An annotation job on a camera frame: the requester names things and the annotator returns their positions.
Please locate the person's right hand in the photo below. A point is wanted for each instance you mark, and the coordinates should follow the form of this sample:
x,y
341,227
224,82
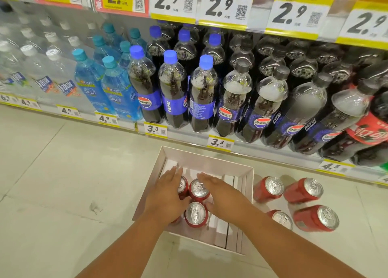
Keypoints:
x,y
230,202

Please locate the person's left hand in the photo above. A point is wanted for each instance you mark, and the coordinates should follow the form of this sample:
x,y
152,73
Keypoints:
x,y
163,199

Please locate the person's left thumb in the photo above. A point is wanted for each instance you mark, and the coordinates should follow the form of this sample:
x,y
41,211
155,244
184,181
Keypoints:
x,y
185,200

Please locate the person's right thumb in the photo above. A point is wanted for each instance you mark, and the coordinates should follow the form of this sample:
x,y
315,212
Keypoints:
x,y
210,208

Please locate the person's left forearm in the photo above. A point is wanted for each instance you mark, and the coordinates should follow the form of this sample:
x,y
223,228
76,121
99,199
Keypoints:
x,y
130,247

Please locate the person's right forearm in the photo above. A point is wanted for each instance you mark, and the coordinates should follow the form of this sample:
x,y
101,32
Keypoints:
x,y
291,250

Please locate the red soda can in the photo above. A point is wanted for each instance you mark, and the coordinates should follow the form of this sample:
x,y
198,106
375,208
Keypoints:
x,y
282,219
195,214
268,189
183,186
315,219
198,190
303,191

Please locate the white cardboard box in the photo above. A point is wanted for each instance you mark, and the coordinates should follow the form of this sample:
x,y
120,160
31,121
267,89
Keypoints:
x,y
242,183

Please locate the row of small price tags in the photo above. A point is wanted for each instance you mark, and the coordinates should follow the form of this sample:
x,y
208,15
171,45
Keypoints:
x,y
155,130

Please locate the white metal shelf board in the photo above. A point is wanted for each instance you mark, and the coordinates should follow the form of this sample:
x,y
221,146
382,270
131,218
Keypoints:
x,y
272,155

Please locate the group of blue-capped cola bottles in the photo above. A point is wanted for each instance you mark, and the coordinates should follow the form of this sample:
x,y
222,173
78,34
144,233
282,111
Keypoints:
x,y
172,89

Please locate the group of black-capped cola bottles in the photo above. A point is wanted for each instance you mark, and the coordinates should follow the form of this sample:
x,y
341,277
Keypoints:
x,y
272,104

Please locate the group of light blue bottles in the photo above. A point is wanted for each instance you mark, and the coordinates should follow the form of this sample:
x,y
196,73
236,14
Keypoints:
x,y
116,86

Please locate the red-labelled cola bottle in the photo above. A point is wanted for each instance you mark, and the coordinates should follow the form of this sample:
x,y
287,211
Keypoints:
x,y
368,132

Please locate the white yellow-edged price sign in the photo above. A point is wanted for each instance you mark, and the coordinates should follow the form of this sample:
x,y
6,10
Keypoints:
x,y
172,3
297,16
363,26
225,9

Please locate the group of clear water bottles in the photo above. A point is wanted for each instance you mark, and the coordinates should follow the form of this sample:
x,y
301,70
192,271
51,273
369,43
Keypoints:
x,y
36,62

